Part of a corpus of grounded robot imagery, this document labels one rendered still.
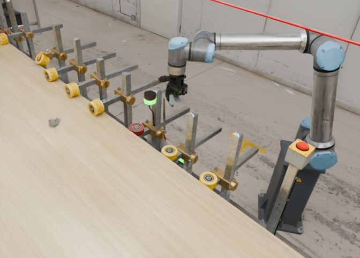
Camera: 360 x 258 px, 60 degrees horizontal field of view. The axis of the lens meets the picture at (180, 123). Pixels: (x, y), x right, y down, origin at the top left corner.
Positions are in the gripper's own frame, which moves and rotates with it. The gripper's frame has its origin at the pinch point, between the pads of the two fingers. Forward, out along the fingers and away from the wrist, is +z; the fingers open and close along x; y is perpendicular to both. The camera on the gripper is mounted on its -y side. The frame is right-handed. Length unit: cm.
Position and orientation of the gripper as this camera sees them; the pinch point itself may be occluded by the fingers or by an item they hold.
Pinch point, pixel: (171, 104)
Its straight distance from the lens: 168.1
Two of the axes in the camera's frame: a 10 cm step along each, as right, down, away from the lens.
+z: -0.6, 8.1, 5.9
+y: 7.2, 4.5, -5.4
